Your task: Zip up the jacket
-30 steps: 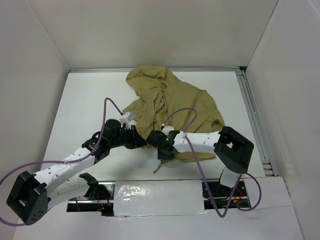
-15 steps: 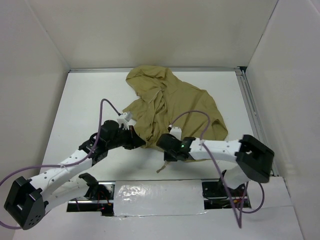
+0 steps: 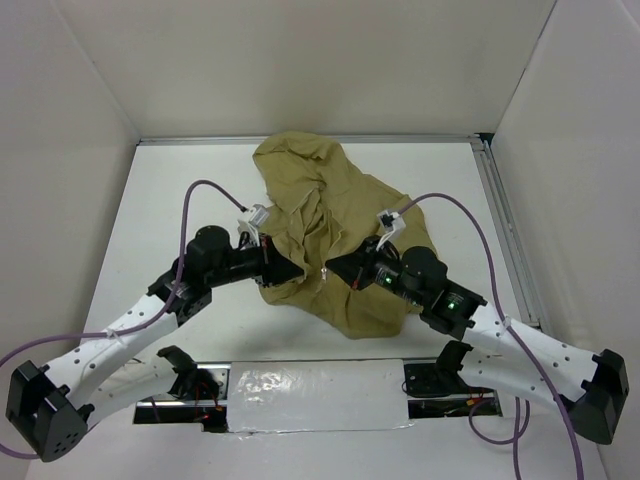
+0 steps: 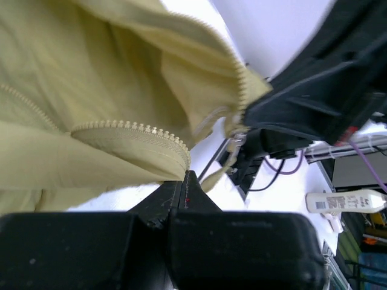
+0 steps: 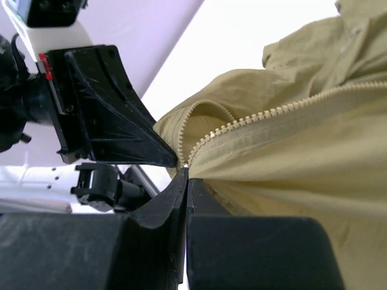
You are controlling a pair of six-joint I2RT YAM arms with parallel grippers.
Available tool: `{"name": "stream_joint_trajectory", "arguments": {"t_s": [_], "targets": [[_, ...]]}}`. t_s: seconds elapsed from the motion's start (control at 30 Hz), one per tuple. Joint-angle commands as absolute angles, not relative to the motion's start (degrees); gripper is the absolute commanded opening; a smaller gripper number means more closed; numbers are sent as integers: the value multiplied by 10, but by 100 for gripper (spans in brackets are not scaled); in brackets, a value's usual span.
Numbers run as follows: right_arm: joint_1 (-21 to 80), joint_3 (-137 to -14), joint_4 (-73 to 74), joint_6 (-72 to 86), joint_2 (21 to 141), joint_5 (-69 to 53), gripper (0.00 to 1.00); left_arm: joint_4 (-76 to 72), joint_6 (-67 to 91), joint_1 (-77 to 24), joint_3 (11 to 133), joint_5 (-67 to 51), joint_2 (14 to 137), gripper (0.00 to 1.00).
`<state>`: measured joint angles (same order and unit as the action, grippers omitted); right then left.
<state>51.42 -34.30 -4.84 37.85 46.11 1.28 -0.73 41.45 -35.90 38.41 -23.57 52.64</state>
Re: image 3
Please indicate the aluminium frame rail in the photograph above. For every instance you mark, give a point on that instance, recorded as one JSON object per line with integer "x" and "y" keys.
{"x": 200, "y": 141}
{"x": 526, "y": 295}

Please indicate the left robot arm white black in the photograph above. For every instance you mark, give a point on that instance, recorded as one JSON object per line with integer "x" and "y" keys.
{"x": 55, "y": 405}

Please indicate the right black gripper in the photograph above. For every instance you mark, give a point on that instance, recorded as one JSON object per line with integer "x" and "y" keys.
{"x": 355, "y": 268}

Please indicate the aluminium frame rail right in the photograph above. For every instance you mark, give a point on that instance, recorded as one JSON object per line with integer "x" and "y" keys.
{"x": 526, "y": 295}

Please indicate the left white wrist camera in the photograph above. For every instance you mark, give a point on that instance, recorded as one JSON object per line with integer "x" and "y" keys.
{"x": 252, "y": 219}

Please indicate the khaki tan jacket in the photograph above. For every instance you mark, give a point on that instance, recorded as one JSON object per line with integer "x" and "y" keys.
{"x": 323, "y": 207}

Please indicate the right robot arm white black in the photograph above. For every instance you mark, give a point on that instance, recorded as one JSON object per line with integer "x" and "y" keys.
{"x": 485, "y": 351}

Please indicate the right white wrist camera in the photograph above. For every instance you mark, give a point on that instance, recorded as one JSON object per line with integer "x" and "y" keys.
{"x": 393, "y": 225}

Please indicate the aluminium frame rail back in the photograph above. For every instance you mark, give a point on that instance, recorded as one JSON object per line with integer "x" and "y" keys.
{"x": 200, "y": 141}

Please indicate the white taped cover plate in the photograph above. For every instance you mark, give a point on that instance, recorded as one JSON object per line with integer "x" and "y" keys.
{"x": 324, "y": 396}

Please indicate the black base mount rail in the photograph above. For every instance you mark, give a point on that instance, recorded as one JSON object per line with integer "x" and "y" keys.
{"x": 429, "y": 395}

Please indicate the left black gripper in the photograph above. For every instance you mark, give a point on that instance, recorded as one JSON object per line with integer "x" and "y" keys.
{"x": 273, "y": 268}

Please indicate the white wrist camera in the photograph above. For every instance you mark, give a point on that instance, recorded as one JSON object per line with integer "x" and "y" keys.
{"x": 252, "y": 219}
{"x": 393, "y": 225}

